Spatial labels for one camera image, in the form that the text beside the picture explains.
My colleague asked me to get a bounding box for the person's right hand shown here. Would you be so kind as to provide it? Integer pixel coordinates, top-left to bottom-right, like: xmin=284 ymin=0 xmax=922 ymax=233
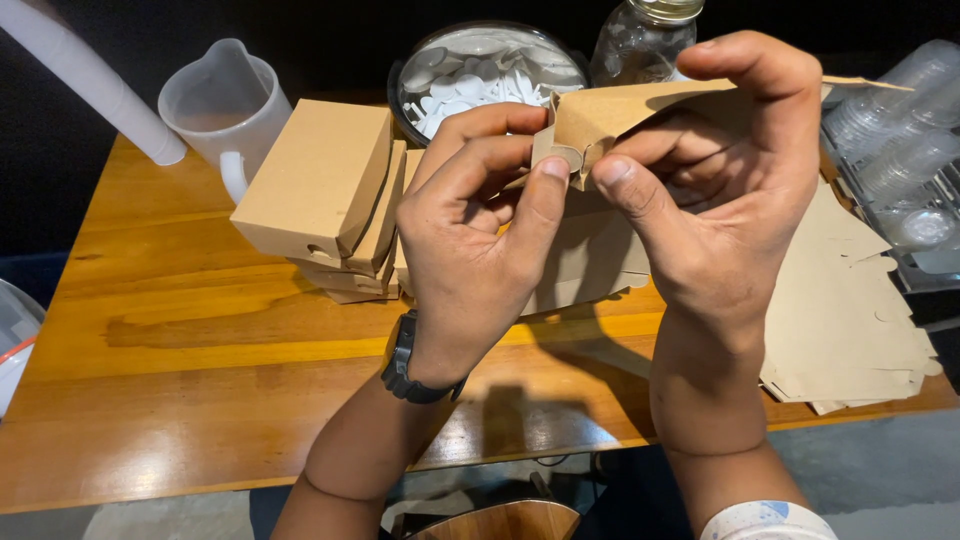
xmin=591 ymin=30 xmax=824 ymax=342

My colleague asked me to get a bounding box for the person's left hand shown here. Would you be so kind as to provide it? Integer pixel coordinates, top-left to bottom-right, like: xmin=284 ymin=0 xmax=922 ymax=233
xmin=395 ymin=102 xmax=573 ymax=380

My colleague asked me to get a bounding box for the brown cardboard box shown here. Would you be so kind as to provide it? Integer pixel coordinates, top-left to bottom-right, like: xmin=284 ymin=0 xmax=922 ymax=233
xmin=506 ymin=75 xmax=913 ymax=192

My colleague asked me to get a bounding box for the black wristwatch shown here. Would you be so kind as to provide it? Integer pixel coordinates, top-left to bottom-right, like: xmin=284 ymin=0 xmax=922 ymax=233
xmin=379 ymin=309 xmax=470 ymax=406

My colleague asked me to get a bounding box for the pile of flat kraft blanks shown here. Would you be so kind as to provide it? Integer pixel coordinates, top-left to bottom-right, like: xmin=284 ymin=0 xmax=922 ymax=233
xmin=759 ymin=180 xmax=945 ymax=417

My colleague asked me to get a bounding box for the stack of folded kraft boxes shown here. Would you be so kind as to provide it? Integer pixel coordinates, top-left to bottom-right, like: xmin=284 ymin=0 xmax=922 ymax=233
xmin=230 ymin=99 xmax=652 ymax=318

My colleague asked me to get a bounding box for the heap of white plastic spoons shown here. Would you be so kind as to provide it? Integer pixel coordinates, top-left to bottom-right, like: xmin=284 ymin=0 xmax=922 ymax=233
xmin=401 ymin=45 xmax=586 ymax=141

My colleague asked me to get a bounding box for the glass jar with gold lid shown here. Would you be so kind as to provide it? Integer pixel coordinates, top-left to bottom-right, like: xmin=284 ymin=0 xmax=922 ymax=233
xmin=588 ymin=0 xmax=705 ymax=88

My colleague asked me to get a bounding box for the round black bowl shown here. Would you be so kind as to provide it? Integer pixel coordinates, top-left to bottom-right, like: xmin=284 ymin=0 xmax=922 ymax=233
xmin=387 ymin=20 xmax=592 ymax=148

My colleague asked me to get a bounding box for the white speckled sleeve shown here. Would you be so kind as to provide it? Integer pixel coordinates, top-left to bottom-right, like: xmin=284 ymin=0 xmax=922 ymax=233
xmin=700 ymin=500 xmax=839 ymax=540

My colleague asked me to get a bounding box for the clear plastic measuring jug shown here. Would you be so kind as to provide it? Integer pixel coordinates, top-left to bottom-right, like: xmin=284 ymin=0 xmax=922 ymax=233
xmin=157 ymin=39 xmax=294 ymax=205

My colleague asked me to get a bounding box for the blue bin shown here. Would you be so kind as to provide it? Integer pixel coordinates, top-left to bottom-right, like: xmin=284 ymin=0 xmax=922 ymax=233
xmin=0 ymin=251 xmax=73 ymax=310

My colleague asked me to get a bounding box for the white plastic tube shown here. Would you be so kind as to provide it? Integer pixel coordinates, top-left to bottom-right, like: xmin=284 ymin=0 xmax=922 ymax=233
xmin=0 ymin=0 xmax=188 ymax=167

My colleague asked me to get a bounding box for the clear plastic container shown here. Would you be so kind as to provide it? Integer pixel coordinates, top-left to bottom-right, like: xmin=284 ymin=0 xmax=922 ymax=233
xmin=0 ymin=279 xmax=47 ymax=418

